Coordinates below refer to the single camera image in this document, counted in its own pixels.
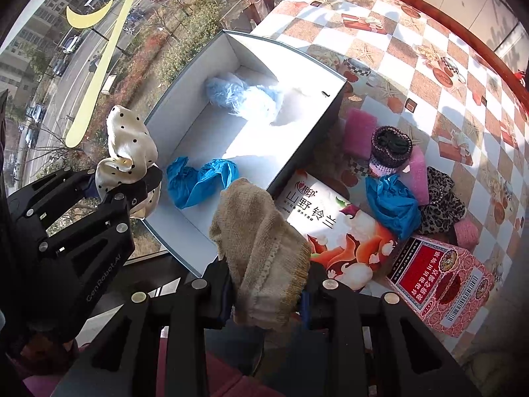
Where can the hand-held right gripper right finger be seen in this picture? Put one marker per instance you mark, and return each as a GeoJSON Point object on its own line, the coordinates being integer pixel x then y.
{"type": "Point", "coordinates": [305, 304]}

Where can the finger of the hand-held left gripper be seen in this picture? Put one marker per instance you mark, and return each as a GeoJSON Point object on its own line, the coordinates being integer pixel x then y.
{"type": "Point", "coordinates": [140, 186]}
{"type": "Point", "coordinates": [53, 190]}

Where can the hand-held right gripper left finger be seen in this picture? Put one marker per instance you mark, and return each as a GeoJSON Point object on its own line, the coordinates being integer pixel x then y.
{"type": "Point", "coordinates": [223, 297]}

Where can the cream polka dot scrunchie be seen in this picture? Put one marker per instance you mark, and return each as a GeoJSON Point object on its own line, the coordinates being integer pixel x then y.
{"type": "Point", "coordinates": [124, 140]}

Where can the beige knitted cloth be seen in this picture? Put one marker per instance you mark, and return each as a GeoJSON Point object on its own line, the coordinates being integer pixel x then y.
{"type": "Point", "coordinates": [260, 252]}

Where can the grey cardboard box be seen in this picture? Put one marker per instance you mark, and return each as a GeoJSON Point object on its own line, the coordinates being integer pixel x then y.
{"type": "Point", "coordinates": [256, 149]}

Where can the blue plastic shoe cover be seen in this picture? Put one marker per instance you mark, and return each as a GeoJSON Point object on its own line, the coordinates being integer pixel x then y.
{"type": "Point", "coordinates": [392, 206]}
{"type": "Point", "coordinates": [198, 182]}

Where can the white and orange tissue pack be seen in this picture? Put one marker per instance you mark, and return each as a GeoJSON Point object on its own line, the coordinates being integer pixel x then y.
{"type": "Point", "coordinates": [351, 248]}

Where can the yellow window sticker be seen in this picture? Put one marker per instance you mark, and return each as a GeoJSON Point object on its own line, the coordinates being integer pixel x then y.
{"type": "Point", "coordinates": [103, 62]}

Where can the red patterned carton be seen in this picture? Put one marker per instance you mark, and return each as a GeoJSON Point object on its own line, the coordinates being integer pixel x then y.
{"type": "Point", "coordinates": [438, 281]}

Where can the light blue fluffy cloth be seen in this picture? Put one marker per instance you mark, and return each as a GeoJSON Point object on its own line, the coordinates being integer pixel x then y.
{"type": "Point", "coordinates": [244, 97]}

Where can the leopard print scrunchie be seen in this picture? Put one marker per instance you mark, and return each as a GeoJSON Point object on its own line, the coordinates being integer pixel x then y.
{"type": "Point", "coordinates": [444, 202]}

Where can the pink towel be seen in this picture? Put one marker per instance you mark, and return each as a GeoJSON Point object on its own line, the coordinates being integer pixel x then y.
{"type": "Point", "coordinates": [419, 173]}

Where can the small pink knitted piece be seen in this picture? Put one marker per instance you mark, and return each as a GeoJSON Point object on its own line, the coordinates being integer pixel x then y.
{"type": "Point", "coordinates": [466, 235]}

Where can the dark and pink knitted hat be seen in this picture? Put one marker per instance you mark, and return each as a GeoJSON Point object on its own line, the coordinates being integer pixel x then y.
{"type": "Point", "coordinates": [390, 149]}

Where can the pink sponge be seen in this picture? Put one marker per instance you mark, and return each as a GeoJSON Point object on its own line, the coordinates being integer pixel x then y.
{"type": "Point", "coordinates": [359, 134]}

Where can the checkered printed tablecloth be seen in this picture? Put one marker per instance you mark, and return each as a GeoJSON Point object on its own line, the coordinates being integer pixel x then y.
{"type": "Point", "coordinates": [413, 70]}

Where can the red wooden rail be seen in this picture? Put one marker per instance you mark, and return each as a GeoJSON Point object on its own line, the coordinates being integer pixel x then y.
{"type": "Point", "coordinates": [467, 33]}

